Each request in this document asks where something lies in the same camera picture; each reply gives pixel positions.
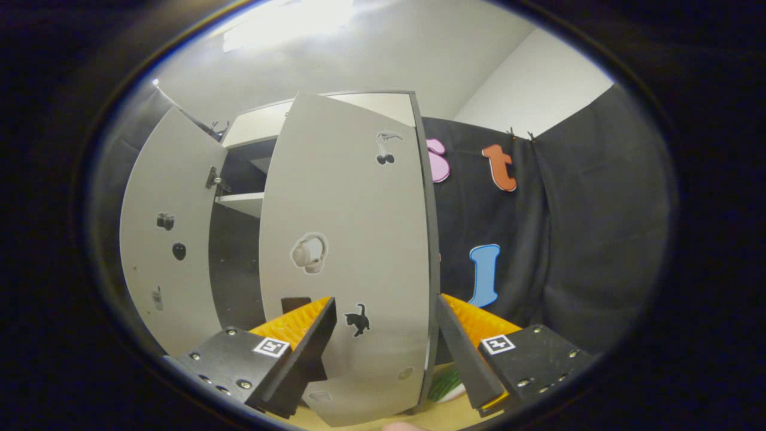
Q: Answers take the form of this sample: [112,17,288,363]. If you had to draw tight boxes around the black backdrop cloth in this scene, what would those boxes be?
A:
[96,81,677,360]

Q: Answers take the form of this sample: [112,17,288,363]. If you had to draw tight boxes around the white cabinet shelf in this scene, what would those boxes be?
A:
[215,192,265,217]

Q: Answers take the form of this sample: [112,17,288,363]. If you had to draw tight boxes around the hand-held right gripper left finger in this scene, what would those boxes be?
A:
[163,296,337,420]

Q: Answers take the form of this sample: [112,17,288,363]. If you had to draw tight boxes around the white door with headphone sticker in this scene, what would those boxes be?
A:
[259,91,440,427]

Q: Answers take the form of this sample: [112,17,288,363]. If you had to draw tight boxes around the white door with camera sticker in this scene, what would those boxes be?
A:
[120,107,228,357]

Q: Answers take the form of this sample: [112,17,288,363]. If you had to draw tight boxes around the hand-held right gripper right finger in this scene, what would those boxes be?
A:
[436,293,593,418]

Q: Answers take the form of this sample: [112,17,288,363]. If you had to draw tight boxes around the green striped object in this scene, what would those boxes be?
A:
[428,364,469,403]

